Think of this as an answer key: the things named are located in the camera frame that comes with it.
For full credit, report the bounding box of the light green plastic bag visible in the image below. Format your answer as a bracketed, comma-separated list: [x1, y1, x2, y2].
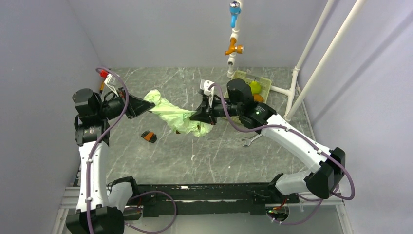
[144, 90, 213, 137]

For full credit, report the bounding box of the brown fake kiwi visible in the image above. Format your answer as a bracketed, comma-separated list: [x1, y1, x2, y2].
[253, 94, 264, 103]

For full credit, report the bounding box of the silver wrench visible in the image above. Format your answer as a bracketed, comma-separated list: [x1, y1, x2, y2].
[240, 134, 262, 147]

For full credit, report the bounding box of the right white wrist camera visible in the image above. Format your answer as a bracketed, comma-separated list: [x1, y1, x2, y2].
[199, 79, 215, 108]

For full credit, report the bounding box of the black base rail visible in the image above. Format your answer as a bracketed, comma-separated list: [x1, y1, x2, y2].
[127, 182, 299, 217]

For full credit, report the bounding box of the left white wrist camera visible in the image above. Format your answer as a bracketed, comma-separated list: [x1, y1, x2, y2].
[105, 73, 118, 96]

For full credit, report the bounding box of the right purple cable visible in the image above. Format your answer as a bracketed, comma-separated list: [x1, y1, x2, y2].
[208, 83, 356, 226]

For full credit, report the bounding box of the purple cable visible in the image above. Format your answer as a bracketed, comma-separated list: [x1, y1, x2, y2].
[208, 83, 356, 226]
[84, 67, 177, 234]

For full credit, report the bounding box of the blue tap valve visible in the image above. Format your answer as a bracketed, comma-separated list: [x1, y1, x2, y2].
[229, 1, 241, 28]

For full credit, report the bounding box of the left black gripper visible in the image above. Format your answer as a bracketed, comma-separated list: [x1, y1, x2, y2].
[94, 87, 152, 120]

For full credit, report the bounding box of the pale yellow plastic basket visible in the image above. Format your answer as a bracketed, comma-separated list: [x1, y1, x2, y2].
[223, 70, 272, 127]

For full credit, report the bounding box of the white pvc pipe frame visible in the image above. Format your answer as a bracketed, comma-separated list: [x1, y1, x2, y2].
[224, 0, 364, 121]

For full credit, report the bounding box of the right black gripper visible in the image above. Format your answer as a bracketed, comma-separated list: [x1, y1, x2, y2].
[192, 94, 243, 125]

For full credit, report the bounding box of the orange tap valve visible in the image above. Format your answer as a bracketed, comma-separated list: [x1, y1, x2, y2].
[225, 38, 244, 56]

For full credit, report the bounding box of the orange black hex key set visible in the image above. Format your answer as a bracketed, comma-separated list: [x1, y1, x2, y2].
[141, 130, 157, 143]

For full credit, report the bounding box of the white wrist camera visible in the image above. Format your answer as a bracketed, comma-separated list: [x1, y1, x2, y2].
[105, 73, 118, 96]
[199, 79, 215, 108]

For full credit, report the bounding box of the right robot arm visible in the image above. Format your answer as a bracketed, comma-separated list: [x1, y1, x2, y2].
[190, 78, 345, 202]

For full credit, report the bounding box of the green fake pear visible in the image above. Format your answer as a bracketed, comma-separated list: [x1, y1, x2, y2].
[249, 80, 262, 94]

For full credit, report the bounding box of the orange handled tool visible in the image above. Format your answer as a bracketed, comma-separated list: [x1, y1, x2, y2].
[99, 70, 109, 95]

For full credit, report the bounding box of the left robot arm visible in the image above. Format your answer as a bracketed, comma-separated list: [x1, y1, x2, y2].
[66, 88, 155, 234]

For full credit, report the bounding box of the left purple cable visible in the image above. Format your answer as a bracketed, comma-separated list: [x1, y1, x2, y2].
[84, 67, 177, 234]

